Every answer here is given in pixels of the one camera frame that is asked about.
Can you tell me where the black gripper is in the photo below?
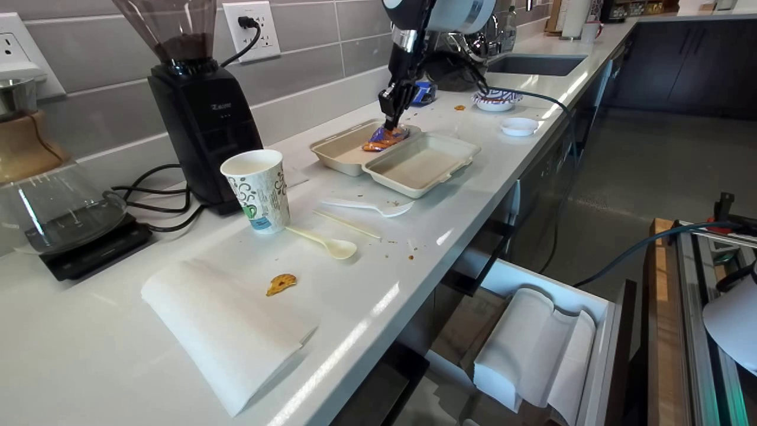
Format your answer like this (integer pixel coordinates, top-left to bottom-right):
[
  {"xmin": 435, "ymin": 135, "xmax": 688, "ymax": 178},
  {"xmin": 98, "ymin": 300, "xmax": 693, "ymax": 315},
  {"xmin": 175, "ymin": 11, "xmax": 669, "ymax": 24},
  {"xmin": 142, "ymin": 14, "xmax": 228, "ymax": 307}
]
[{"xmin": 378, "ymin": 81, "xmax": 414, "ymax": 130}]

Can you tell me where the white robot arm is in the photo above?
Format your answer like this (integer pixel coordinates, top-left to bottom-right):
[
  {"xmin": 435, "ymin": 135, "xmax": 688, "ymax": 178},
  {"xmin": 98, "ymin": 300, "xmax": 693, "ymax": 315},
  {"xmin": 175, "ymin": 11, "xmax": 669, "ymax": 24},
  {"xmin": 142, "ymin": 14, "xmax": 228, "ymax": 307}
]
[{"xmin": 378, "ymin": 0, "xmax": 496, "ymax": 130}]

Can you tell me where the blue orange snack pack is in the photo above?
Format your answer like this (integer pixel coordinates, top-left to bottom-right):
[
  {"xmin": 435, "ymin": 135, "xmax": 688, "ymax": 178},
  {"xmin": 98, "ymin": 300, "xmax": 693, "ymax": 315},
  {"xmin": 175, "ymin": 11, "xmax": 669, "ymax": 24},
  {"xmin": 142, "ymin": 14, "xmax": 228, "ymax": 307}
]
[{"xmin": 362, "ymin": 127, "xmax": 410, "ymax": 150}]

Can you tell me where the white clamshell takeout box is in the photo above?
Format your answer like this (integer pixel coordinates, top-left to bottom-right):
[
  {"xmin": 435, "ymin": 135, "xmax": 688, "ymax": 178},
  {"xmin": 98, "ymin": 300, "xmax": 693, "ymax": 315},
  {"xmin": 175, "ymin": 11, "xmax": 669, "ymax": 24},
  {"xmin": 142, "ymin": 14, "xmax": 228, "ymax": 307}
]
[{"xmin": 311, "ymin": 117, "xmax": 479, "ymax": 198}]

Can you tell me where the blue patterned paper plate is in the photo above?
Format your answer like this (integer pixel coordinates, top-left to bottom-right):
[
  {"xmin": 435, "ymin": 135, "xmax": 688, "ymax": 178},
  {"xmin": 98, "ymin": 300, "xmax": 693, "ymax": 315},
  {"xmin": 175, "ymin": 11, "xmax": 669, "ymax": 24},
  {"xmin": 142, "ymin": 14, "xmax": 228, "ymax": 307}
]
[{"xmin": 476, "ymin": 90, "xmax": 520, "ymax": 113}]

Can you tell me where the patterned paper cup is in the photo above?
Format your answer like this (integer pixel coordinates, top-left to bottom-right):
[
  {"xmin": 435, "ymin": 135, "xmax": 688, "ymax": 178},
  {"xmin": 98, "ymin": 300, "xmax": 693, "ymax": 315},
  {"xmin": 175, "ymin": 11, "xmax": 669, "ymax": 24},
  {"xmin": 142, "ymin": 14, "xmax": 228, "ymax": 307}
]
[{"xmin": 221, "ymin": 149, "xmax": 291, "ymax": 236}]

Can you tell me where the white plastic spoon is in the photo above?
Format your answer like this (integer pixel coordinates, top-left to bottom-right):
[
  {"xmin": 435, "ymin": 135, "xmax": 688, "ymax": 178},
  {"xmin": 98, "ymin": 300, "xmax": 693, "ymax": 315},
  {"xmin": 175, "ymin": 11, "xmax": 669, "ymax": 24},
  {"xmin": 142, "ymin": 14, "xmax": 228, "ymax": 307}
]
[{"xmin": 291, "ymin": 226, "xmax": 360, "ymax": 263}]

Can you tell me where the black coffee grinder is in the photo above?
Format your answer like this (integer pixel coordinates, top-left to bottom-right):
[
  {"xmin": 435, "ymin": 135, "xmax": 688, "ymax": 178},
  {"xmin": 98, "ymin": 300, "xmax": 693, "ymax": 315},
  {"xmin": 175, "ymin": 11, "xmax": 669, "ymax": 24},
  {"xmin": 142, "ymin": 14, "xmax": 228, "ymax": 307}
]
[{"xmin": 112, "ymin": 0, "xmax": 263, "ymax": 216}]

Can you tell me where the orange crumb chip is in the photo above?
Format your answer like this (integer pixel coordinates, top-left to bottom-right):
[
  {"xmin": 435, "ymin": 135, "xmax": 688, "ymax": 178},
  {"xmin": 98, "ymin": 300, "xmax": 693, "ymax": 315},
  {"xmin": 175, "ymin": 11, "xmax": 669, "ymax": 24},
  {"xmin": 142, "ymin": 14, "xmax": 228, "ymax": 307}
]
[{"xmin": 266, "ymin": 271, "xmax": 298, "ymax": 295}]

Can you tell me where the white paper roll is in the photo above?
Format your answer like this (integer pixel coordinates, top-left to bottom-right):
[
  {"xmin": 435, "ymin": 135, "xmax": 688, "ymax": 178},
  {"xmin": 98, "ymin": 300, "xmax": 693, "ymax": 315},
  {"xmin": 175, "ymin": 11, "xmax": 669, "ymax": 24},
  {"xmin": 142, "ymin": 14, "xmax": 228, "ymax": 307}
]
[{"xmin": 474, "ymin": 285, "xmax": 597, "ymax": 426}]

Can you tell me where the open white drawer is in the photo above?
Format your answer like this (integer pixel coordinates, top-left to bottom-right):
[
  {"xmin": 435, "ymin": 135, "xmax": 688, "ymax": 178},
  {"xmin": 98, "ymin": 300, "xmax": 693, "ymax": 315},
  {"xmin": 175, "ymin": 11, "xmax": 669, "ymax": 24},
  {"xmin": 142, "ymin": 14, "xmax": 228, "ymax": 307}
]
[{"xmin": 396, "ymin": 260, "xmax": 634, "ymax": 426}]

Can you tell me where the glass coffee carafe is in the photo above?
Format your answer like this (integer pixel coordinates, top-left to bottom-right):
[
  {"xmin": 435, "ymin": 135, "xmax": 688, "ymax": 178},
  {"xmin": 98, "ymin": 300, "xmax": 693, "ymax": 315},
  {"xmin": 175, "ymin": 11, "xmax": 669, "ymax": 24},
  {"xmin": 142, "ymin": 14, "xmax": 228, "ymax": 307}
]
[{"xmin": 0, "ymin": 77, "xmax": 126, "ymax": 256}]

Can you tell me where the black digital scale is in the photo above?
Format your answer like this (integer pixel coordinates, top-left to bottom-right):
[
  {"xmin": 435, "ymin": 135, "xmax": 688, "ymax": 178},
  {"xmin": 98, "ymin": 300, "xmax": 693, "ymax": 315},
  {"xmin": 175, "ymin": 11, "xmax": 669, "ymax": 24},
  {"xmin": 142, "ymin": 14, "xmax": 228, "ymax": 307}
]
[{"xmin": 42, "ymin": 216, "xmax": 153, "ymax": 281}]

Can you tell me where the white wall power outlet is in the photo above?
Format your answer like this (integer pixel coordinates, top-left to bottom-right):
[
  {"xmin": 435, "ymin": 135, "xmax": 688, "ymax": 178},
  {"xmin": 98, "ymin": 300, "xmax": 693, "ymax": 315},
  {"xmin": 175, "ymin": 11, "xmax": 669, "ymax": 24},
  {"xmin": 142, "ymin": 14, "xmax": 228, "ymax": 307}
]
[{"xmin": 222, "ymin": 0, "xmax": 279, "ymax": 63}]

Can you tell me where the black power cable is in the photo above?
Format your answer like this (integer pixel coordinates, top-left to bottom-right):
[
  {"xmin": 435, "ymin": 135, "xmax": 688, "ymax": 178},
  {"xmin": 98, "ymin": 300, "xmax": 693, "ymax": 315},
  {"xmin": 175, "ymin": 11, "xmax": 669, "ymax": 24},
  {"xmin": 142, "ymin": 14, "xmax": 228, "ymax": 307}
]
[{"xmin": 112, "ymin": 160, "xmax": 208, "ymax": 234}]

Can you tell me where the blue cable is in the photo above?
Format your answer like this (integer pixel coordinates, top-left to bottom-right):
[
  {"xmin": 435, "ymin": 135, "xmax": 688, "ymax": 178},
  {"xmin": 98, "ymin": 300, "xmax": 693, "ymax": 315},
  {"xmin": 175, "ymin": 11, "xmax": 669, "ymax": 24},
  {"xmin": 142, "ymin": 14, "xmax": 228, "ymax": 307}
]
[{"xmin": 573, "ymin": 220, "xmax": 712, "ymax": 290}]

